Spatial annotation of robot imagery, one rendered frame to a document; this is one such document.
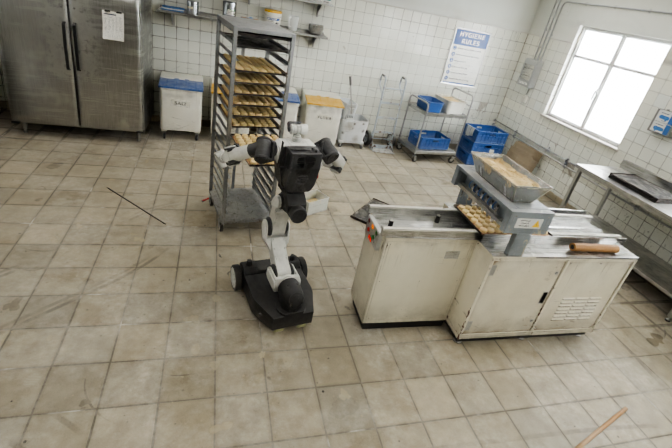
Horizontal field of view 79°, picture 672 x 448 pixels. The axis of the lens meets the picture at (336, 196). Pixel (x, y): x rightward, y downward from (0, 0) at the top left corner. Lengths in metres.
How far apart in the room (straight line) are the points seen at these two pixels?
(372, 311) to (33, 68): 4.52
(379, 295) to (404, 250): 0.40
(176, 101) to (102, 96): 0.83
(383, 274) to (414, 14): 4.74
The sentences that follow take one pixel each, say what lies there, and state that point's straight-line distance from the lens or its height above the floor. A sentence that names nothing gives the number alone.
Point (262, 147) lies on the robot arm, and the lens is 2.54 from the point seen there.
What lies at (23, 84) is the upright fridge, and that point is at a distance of 5.88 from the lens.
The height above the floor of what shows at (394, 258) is 0.67.
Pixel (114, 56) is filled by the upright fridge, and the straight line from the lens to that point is 5.52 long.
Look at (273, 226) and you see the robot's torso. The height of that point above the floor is 0.59.
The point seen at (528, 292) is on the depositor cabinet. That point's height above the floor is 0.52.
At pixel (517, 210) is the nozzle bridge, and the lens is 2.79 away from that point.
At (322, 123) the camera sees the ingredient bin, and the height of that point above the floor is 0.44.
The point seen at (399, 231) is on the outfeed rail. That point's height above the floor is 0.88.
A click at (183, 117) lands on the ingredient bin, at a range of 5.87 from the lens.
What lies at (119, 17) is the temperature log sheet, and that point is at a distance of 5.43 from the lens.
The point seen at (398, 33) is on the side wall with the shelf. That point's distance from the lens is 6.75.
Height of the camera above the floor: 2.19
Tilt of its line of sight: 27 degrees down
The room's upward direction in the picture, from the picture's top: 12 degrees clockwise
